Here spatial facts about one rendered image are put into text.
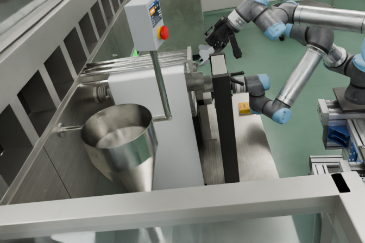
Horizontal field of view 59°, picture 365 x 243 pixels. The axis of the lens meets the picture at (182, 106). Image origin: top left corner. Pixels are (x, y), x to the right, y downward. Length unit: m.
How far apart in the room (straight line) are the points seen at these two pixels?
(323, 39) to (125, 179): 1.08
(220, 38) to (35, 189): 0.86
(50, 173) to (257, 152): 0.89
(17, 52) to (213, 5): 5.31
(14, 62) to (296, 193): 0.63
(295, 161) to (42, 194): 2.16
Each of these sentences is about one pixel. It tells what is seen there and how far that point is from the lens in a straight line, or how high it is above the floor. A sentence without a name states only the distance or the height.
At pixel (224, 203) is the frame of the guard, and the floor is 1.60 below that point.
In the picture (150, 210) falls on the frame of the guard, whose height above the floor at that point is 1.60.
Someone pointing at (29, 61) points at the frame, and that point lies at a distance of 0.84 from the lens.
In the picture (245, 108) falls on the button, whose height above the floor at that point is 0.92.
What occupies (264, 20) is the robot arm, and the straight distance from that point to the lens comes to 1.26.
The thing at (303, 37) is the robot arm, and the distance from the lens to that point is 1.54.
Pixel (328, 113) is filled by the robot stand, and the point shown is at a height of 0.77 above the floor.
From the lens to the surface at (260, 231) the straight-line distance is 0.35.
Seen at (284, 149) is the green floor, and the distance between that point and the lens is 2.78.
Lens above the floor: 1.87
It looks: 33 degrees down
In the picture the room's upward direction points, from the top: 11 degrees counter-clockwise
